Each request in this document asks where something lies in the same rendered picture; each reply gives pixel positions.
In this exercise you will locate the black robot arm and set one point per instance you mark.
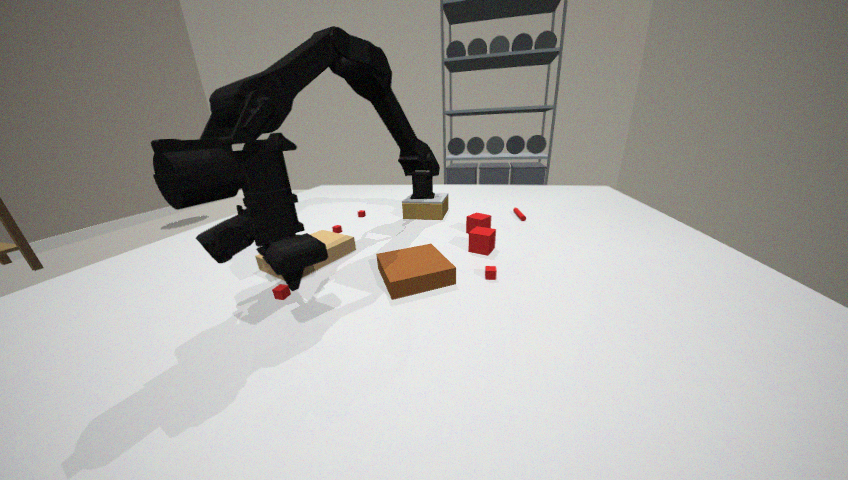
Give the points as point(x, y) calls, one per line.
point(192, 172)

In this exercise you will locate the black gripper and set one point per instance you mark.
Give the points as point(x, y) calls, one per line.
point(287, 253)

